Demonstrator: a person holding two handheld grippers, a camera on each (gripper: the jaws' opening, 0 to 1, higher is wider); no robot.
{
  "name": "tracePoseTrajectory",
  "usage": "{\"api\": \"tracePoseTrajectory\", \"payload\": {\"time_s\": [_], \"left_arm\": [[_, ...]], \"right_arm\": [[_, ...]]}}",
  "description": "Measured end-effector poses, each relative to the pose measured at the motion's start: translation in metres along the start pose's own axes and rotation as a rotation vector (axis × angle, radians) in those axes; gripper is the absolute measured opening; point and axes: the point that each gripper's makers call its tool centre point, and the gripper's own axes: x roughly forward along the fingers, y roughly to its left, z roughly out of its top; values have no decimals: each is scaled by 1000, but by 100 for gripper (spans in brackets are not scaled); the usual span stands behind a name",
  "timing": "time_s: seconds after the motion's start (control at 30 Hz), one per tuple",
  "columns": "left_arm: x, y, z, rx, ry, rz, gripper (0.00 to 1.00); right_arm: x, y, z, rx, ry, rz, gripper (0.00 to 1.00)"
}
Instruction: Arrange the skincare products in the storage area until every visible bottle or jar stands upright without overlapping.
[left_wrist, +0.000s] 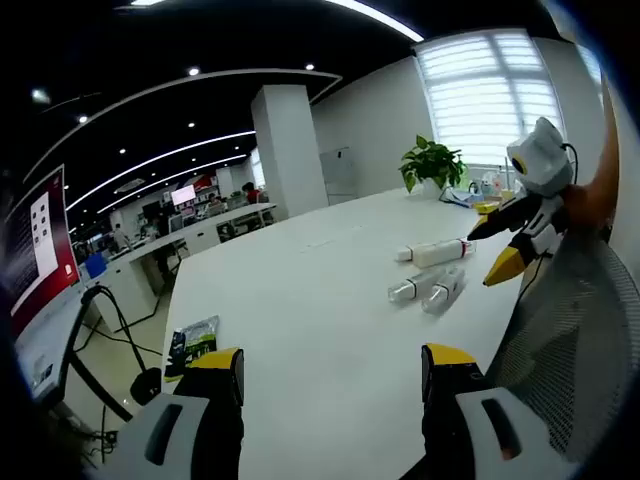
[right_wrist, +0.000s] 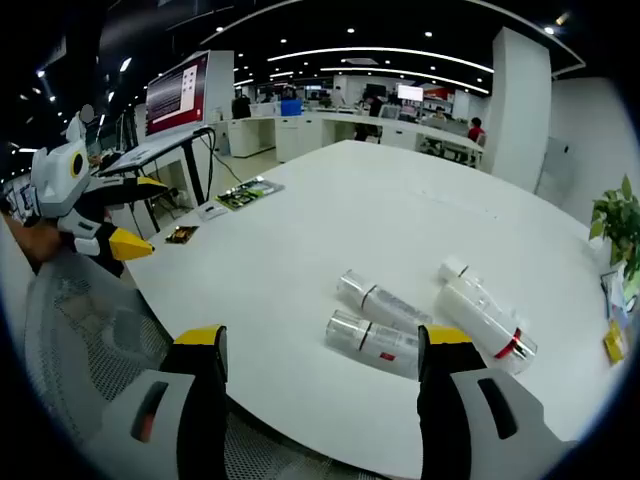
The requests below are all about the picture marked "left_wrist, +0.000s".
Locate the whiteboard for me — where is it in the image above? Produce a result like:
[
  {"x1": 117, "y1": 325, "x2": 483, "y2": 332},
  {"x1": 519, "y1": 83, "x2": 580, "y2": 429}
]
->
[{"x1": 319, "y1": 146, "x2": 359, "y2": 199}]

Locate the black floor stand base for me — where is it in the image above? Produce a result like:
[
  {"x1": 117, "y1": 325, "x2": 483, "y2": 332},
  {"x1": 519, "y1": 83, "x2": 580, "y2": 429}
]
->
[{"x1": 130, "y1": 367, "x2": 164, "y2": 405}]

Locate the large red screen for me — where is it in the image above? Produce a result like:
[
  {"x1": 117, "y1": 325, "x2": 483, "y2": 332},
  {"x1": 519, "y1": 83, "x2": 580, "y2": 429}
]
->
[{"x1": 0, "y1": 163, "x2": 84, "y2": 341}]

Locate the potted green plant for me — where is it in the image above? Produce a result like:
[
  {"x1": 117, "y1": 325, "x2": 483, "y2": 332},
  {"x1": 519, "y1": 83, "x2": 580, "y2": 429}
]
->
[{"x1": 398, "y1": 134, "x2": 469, "y2": 196}]

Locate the white office desk row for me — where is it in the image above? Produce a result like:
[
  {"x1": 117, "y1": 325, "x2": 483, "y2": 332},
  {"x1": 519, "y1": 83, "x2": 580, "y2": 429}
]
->
[{"x1": 79, "y1": 202, "x2": 279, "y2": 326}]

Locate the long ceiling light strip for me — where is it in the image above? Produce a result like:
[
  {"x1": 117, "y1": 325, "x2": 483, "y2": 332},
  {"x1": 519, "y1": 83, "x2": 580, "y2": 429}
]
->
[{"x1": 319, "y1": 0, "x2": 426, "y2": 41}]

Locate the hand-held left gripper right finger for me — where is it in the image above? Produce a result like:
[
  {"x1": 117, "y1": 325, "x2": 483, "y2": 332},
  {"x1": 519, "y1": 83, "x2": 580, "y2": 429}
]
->
[{"x1": 419, "y1": 342, "x2": 576, "y2": 480}]

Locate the white screen cart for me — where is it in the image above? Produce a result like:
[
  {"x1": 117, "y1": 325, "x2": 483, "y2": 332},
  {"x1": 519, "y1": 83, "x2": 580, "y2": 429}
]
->
[{"x1": 14, "y1": 282, "x2": 136, "y2": 424}]

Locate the white red-collared skincare bottle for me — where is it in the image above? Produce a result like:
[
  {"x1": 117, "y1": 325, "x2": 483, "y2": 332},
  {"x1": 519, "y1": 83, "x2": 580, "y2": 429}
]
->
[{"x1": 410, "y1": 238, "x2": 477, "y2": 267}]

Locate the black screen cable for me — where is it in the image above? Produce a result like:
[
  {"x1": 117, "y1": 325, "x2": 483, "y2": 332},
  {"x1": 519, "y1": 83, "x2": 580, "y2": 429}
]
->
[{"x1": 79, "y1": 283, "x2": 166, "y2": 381}]

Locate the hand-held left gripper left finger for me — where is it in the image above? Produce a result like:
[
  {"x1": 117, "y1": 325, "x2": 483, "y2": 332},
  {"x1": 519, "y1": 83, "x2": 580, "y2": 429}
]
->
[{"x1": 99, "y1": 347, "x2": 246, "y2": 480}]

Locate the blue box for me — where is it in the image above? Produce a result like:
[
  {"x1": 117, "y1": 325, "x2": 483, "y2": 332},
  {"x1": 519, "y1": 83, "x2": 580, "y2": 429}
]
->
[{"x1": 79, "y1": 252, "x2": 109, "y2": 279}]

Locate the clear-capped skincare bottle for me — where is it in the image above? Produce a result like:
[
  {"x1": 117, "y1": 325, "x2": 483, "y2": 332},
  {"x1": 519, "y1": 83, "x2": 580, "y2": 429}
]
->
[
  {"x1": 420, "y1": 266, "x2": 468, "y2": 315},
  {"x1": 387, "y1": 267, "x2": 451, "y2": 305}
]

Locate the blue paper tray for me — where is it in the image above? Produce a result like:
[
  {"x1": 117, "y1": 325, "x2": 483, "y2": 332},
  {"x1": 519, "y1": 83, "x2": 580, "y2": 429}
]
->
[{"x1": 439, "y1": 185, "x2": 484, "y2": 207}]

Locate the green black skincare sachet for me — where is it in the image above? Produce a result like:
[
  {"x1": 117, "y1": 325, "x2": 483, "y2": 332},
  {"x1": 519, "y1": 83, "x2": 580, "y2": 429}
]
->
[{"x1": 162, "y1": 314, "x2": 221, "y2": 381}]

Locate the grey mesh office chair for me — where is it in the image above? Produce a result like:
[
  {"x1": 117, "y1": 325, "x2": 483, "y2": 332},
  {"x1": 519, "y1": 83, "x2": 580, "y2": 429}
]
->
[{"x1": 487, "y1": 229, "x2": 640, "y2": 464}]

